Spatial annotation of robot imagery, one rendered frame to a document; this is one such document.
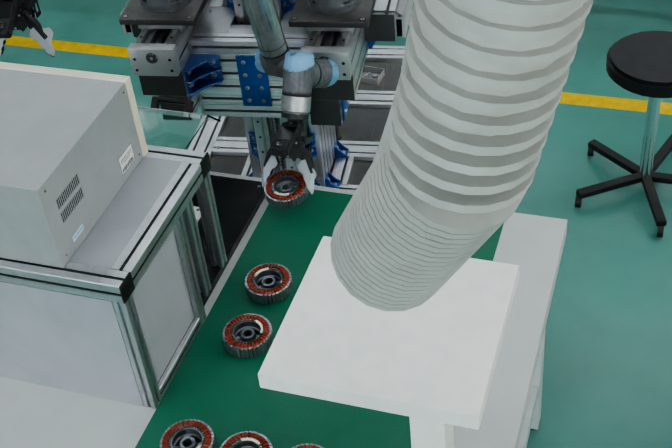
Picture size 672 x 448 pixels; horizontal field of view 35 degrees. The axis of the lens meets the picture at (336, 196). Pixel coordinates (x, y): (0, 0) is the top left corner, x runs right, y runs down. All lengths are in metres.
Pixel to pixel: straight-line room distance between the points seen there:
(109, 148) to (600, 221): 2.07
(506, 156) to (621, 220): 2.82
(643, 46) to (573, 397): 1.21
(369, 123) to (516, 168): 2.92
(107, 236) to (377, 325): 0.67
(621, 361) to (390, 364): 1.72
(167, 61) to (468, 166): 2.09
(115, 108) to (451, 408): 1.01
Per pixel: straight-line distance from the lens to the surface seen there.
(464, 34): 0.98
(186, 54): 3.18
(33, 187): 2.11
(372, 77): 4.25
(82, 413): 2.45
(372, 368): 1.79
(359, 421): 2.30
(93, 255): 2.23
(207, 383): 2.42
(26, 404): 2.51
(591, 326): 3.52
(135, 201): 2.34
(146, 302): 2.29
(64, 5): 5.58
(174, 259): 2.38
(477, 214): 1.17
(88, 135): 2.23
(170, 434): 2.30
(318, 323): 1.86
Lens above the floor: 2.54
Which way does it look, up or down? 39 degrees down
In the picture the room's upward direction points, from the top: 6 degrees counter-clockwise
